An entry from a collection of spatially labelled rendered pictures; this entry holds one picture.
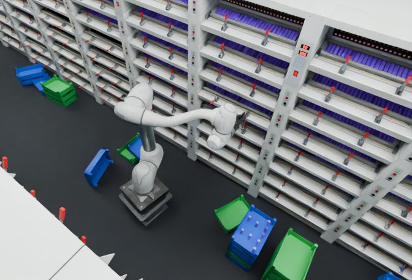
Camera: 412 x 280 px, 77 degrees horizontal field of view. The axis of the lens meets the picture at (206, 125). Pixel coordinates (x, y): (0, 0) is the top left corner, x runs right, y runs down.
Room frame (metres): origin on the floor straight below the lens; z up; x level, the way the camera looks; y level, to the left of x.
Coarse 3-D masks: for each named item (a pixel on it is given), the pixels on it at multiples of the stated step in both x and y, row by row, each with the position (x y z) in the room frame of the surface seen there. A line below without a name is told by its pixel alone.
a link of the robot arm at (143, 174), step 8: (136, 168) 1.05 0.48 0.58; (144, 168) 1.06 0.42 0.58; (152, 168) 1.08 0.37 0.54; (136, 176) 1.00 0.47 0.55; (144, 176) 1.00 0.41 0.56; (152, 176) 1.03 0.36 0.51; (136, 184) 0.98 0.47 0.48; (144, 184) 0.98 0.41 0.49; (152, 184) 1.02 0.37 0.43; (144, 192) 0.97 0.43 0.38
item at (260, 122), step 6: (204, 84) 1.63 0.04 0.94; (198, 90) 1.58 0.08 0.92; (198, 96) 1.58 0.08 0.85; (204, 96) 1.55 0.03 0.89; (210, 96) 1.55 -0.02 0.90; (210, 102) 1.52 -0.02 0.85; (216, 102) 1.49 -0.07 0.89; (222, 102) 1.49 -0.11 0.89; (228, 102) 1.48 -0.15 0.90; (252, 114) 1.38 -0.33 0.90; (246, 120) 1.36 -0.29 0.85; (252, 120) 1.33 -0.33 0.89; (258, 120) 1.33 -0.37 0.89; (264, 120) 1.32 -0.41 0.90; (270, 120) 1.30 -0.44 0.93; (258, 126) 1.31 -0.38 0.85; (264, 126) 1.28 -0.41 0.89
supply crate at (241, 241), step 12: (252, 204) 0.94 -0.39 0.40; (252, 216) 0.88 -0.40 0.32; (264, 216) 0.88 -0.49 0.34; (240, 228) 0.78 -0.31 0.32; (252, 228) 0.79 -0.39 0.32; (264, 228) 0.80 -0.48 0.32; (240, 240) 0.70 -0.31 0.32; (252, 240) 0.70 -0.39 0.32; (264, 240) 0.71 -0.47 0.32; (252, 252) 0.62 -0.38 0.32
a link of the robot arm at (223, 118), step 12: (216, 108) 1.08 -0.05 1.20; (228, 108) 1.04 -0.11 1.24; (144, 120) 1.06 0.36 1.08; (156, 120) 1.07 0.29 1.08; (168, 120) 1.07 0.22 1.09; (180, 120) 1.05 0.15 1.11; (192, 120) 1.05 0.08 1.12; (216, 120) 1.01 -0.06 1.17; (228, 120) 1.01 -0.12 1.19; (228, 132) 1.01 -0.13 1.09
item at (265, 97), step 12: (204, 72) 1.58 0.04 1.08; (216, 72) 1.57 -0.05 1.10; (228, 72) 1.55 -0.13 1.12; (240, 72) 1.54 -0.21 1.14; (216, 84) 1.50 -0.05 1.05; (228, 84) 1.47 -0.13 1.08; (240, 84) 1.45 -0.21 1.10; (252, 84) 1.43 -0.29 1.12; (264, 84) 1.43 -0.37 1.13; (240, 96) 1.40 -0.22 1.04; (252, 96) 1.35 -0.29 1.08; (264, 96) 1.35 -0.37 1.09; (276, 96) 1.33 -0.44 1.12
